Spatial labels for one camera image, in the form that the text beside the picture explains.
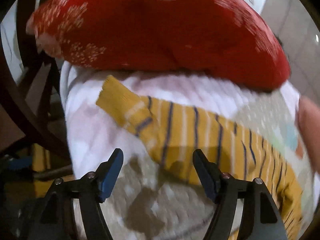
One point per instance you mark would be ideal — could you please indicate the red floral bolster pillow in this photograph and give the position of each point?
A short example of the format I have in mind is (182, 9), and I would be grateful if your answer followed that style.
(222, 38)

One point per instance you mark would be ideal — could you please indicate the pink white fleece bedsheet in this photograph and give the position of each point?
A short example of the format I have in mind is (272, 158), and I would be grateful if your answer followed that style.
(92, 135)

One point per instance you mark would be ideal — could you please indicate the yellow striped knit sweater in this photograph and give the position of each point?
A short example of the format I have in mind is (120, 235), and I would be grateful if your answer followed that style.
(171, 132)

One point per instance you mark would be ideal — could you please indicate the heart patterned patchwork quilt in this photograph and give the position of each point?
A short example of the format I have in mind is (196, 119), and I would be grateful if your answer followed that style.
(149, 202)

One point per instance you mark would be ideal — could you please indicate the pink square cushion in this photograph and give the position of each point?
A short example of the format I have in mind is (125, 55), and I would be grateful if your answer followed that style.
(308, 118)

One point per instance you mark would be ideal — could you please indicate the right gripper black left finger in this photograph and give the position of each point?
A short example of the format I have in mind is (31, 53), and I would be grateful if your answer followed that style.
(53, 215)

